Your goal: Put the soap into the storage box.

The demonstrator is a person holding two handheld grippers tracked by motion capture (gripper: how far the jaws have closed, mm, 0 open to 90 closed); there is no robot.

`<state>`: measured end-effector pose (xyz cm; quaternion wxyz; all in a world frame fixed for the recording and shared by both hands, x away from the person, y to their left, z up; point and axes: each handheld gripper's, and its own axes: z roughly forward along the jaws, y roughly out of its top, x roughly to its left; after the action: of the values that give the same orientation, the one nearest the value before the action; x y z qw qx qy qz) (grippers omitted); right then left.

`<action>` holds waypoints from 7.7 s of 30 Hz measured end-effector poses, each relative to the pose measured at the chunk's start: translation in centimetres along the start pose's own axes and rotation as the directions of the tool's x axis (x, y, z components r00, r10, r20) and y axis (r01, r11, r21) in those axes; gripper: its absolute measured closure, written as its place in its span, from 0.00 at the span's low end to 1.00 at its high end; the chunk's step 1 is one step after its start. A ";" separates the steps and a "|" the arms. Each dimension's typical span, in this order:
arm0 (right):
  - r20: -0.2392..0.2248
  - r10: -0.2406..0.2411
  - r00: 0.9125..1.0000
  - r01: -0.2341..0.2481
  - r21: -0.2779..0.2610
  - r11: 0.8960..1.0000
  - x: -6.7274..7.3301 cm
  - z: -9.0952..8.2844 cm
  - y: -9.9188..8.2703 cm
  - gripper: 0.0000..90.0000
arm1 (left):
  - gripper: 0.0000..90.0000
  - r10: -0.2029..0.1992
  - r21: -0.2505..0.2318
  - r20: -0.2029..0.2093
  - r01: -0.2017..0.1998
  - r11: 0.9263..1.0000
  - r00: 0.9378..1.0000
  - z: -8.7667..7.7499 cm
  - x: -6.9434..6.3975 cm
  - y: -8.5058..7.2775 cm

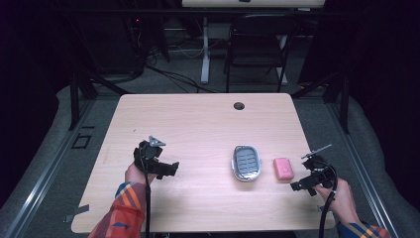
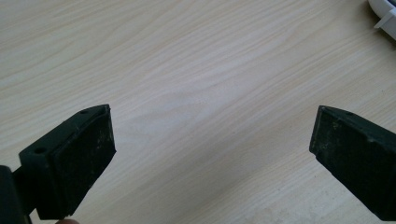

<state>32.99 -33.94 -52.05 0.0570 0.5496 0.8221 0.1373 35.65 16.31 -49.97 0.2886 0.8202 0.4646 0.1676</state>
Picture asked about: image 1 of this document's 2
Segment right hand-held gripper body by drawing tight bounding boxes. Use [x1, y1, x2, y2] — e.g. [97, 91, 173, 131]
[300, 144, 338, 190]

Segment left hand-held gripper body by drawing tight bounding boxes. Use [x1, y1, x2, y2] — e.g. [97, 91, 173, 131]
[133, 135, 167, 176]

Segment person's left hand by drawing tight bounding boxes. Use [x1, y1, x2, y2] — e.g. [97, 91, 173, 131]
[124, 163, 158, 186]

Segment person's right hand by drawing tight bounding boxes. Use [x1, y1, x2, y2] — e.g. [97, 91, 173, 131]
[312, 178, 362, 226]

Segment pink soap bar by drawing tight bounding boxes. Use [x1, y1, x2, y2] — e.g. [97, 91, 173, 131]
[272, 157, 295, 181]

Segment grey soap dish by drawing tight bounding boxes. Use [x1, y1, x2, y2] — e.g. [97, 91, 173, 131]
[230, 144, 263, 183]

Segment black tape square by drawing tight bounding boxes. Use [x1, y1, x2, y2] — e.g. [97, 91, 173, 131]
[70, 133, 93, 151]

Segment black metal stand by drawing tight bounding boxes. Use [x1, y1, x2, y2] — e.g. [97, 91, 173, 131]
[289, 70, 352, 135]
[66, 62, 135, 132]

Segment grey tape strip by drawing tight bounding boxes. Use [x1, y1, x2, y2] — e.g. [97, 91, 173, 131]
[63, 203, 91, 224]

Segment black folding chair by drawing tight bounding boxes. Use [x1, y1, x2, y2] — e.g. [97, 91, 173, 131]
[223, 14, 301, 94]

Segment white background table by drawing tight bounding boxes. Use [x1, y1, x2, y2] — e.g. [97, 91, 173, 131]
[180, 0, 327, 85]

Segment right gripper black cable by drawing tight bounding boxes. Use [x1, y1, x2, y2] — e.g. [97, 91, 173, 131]
[317, 163, 339, 238]

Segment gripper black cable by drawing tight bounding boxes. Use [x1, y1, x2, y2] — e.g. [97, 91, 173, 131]
[144, 145, 153, 238]
[317, 163, 339, 238]

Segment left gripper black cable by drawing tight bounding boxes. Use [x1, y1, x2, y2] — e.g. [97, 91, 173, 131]
[144, 145, 153, 238]

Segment black floor cables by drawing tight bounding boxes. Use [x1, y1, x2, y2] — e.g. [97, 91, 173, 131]
[138, 43, 222, 94]

